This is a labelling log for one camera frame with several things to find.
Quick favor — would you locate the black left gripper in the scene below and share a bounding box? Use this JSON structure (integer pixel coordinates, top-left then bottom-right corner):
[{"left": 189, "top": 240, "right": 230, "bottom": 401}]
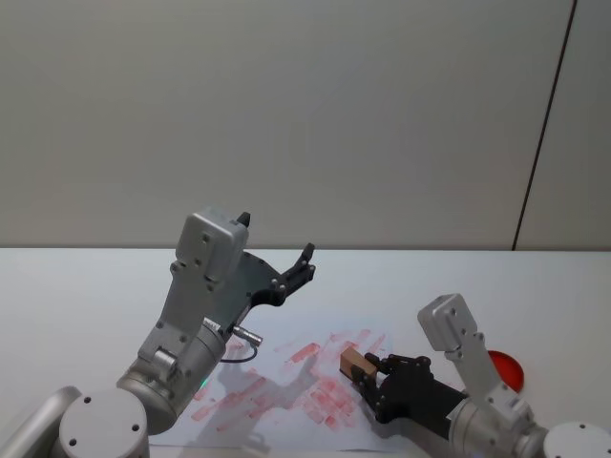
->
[{"left": 204, "top": 211, "right": 318, "bottom": 336}]

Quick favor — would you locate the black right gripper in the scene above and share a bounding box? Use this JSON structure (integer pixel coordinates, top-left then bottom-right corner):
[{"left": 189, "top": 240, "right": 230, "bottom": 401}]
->
[{"left": 349, "top": 352, "right": 468, "bottom": 427}]

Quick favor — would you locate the small wooden stamp block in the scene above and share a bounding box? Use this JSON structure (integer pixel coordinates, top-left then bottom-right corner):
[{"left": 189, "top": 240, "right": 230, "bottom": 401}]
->
[{"left": 339, "top": 348, "right": 379, "bottom": 384}]

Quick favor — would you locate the white paper with red marks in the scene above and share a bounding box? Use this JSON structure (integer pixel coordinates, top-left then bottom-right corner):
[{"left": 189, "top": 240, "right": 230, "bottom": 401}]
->
[{"left": 151, "top": 312, "right": 400, "bottom": 453}]

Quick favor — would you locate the round red ink pad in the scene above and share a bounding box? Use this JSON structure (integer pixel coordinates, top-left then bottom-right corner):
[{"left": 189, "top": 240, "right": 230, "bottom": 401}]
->
[{"left": 486, "top": 349, "right": 527, "bottom": 395}]

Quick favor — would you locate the thin dark cable silver plug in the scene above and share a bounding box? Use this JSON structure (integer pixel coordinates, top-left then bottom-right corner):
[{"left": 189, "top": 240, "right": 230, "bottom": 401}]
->
[{"left": 220, "top": 324, "right": 265, "bottom": 367}]

